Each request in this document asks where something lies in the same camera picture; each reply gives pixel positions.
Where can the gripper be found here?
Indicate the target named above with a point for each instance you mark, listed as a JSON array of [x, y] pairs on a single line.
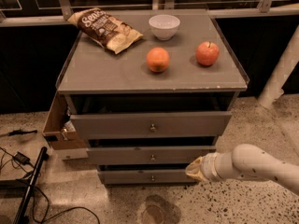
[[209, 167]]

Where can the grey drawer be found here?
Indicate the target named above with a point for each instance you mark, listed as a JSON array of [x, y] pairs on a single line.
[[151, 125], [136, 177], [146, 155]]

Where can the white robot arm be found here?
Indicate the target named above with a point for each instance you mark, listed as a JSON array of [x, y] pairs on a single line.
[[248, 162]]

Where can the grey bottom drawer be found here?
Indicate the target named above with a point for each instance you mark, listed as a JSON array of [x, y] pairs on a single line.
[[136, 177]]

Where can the grey top drawer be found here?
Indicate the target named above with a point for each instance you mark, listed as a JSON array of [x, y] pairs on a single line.
[[151, 125]]

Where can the grey drawer cabinet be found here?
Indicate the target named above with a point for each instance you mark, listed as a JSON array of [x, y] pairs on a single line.
[[98, 81]]

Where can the orange fruit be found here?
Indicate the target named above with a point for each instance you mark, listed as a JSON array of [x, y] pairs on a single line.
[[158, 60]]

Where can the red apple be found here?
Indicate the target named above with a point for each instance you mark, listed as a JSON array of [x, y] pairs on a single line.
[[207, 53]]

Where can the cardboard box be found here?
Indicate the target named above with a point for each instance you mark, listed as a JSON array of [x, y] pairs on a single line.
[[55, 131]]

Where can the white bowl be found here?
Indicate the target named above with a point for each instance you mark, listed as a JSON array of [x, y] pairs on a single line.
[[164, 26]]

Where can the brown chip bag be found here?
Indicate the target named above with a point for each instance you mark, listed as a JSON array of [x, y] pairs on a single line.
[[107, 31]]

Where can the black power adapter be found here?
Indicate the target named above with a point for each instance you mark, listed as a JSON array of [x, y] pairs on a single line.
[[22, 159]]

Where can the black pole on floor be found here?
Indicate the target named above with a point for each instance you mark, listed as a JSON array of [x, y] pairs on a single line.
[[30, 185]]

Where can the metal window railing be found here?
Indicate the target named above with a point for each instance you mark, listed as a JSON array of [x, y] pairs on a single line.
[[43, 12]]

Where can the black tool on floor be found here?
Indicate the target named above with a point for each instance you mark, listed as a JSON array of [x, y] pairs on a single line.
[[17, 132]]

